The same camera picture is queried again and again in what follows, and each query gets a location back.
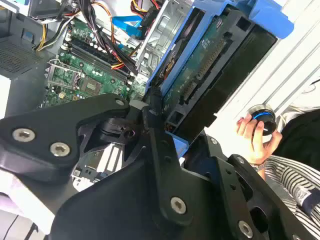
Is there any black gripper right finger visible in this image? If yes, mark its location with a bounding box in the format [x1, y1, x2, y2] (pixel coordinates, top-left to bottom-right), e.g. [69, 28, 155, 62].
[184, 133, 318, 240]

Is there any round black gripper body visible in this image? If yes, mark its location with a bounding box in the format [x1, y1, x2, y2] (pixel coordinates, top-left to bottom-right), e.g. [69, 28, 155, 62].
[48, 157, 241, 240]

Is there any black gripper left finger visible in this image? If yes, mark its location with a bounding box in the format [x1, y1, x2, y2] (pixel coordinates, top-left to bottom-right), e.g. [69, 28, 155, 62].
[0, 88, 195, 227]

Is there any round black tool blue ring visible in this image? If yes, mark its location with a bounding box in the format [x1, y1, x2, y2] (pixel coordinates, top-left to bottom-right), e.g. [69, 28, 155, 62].
[246, 104, 277, 137]

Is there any hard disk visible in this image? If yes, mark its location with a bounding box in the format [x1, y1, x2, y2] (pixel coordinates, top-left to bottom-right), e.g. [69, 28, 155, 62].
[146, 0, 295, 160]

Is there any person's bare hand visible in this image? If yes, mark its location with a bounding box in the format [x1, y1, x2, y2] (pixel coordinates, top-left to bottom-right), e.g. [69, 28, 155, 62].
[236, 113, 283, 166]

